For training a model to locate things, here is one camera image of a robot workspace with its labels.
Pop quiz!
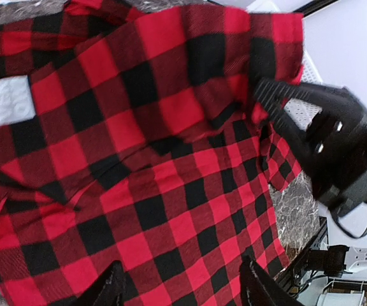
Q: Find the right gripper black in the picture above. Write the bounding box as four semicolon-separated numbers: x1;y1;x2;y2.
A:
253;78;367;217

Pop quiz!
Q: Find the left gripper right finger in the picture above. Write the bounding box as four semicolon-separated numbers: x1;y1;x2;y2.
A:
240;256;298;306

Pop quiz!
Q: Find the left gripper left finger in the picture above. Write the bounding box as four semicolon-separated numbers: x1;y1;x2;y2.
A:
81;261;126;306

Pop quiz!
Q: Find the red black plaid shirt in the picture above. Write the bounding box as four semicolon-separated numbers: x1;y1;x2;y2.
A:
0;1;303;305

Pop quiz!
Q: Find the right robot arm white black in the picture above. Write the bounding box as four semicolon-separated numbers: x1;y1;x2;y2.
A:
248;1;367;273

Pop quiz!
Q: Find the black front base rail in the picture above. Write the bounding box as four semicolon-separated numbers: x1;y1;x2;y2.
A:
277;217;327;292

